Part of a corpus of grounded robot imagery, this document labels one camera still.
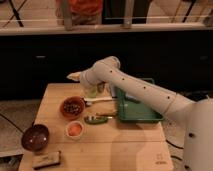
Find small white cup orange contents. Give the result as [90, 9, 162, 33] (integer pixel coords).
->
[65, 121, 84, 140]

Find red bowl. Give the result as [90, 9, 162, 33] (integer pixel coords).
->
[60, 96, 85, 120]

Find wooden railing shelf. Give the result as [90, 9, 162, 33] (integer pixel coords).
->
[0, 18, 213, 36]

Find person in orange shirt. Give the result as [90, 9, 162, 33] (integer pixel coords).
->
[68, 0, 103, 25]

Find white brush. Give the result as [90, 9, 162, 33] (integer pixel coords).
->
[83, 97, 115, 104]

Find dark purple bowl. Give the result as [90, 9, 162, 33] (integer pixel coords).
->
[21, 124, 50, 152]

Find green spoon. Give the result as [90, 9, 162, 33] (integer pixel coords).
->
[84, 115, 110, 125]

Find dark grapes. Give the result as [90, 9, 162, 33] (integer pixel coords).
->
[64, 102, 80, 114]

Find green plastic tray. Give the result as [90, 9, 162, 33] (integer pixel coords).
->
[115, 88, 164, 123]

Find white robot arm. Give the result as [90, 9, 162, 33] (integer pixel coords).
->
[67, 56, 213, 171]

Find yellow-green cup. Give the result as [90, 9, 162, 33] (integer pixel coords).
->
[83, 86, 97, 98]

